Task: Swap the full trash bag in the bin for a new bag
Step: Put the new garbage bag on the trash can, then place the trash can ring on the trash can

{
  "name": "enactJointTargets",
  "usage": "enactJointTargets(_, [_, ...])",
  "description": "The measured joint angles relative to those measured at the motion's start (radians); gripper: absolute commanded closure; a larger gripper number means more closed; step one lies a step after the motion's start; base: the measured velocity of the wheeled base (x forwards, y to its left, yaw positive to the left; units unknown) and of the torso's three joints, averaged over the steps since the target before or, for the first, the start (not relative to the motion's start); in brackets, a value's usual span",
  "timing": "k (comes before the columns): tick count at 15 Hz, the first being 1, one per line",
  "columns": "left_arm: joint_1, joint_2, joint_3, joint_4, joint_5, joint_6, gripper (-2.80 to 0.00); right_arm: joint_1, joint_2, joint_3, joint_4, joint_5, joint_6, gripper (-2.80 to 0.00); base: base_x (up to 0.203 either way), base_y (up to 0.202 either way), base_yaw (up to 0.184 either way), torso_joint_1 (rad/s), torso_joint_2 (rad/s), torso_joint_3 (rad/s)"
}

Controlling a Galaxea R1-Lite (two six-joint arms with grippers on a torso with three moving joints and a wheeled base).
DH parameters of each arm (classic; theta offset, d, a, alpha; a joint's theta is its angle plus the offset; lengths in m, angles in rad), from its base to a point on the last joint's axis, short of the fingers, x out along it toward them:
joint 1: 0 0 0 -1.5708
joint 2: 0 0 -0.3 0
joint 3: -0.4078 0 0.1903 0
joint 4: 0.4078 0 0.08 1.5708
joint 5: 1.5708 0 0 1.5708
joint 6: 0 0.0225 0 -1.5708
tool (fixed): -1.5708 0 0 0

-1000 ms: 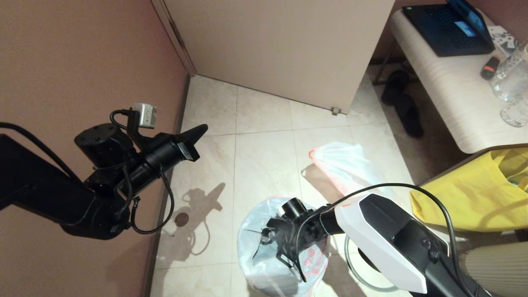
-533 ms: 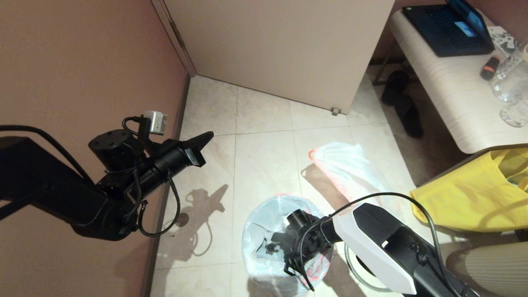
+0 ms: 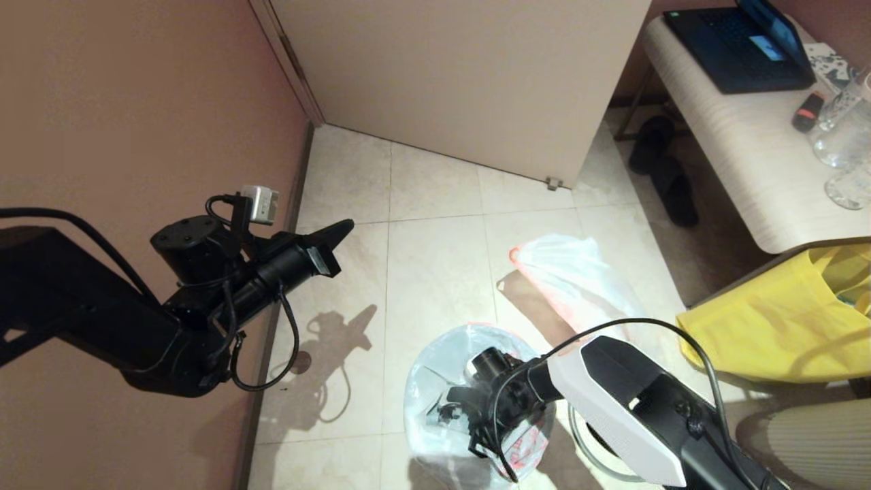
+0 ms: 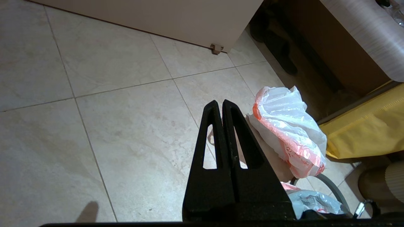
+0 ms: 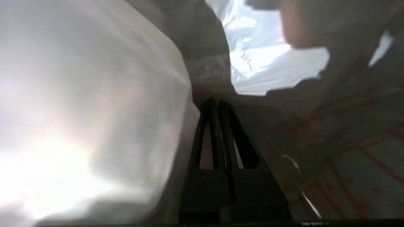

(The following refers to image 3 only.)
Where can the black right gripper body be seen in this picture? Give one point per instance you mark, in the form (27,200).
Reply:
(503,408)

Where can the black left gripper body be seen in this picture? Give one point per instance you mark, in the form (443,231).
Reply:
(279,272)

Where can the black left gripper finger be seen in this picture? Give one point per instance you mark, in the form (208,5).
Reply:
(333,235)

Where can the white red-printed plastic bag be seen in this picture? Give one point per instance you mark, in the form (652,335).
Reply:
(435,381)

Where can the spare white plastic bag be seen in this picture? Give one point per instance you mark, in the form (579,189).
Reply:
(571,272)

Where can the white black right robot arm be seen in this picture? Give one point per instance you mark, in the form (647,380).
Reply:
(646,408)

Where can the beige door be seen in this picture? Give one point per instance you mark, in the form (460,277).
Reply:
(463,82)

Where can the small metal door stopper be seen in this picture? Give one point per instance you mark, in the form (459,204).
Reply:
(554,184)

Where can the black slipper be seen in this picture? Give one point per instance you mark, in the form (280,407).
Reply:
(652,143)
(677,194)

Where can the beige striped stool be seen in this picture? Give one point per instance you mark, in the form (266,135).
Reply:
(816,449)

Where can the cream striped bench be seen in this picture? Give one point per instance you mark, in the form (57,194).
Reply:
(742,150)

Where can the clear glass cup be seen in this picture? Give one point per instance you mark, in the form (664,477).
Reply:
(849,189)
(842,144)

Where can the black orange handheld device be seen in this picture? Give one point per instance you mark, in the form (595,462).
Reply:
(808,112)

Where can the dark blue laptop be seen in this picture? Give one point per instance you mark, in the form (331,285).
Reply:
(735,47)

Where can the clear ribbed glass bottle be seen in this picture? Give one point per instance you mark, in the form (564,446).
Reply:
(844,99)

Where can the white black patterned card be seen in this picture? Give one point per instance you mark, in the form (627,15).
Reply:
(829,67)

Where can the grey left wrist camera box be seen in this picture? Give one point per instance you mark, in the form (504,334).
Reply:
(260,204)

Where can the beige door frame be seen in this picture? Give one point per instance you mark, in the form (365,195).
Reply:
(286,54)

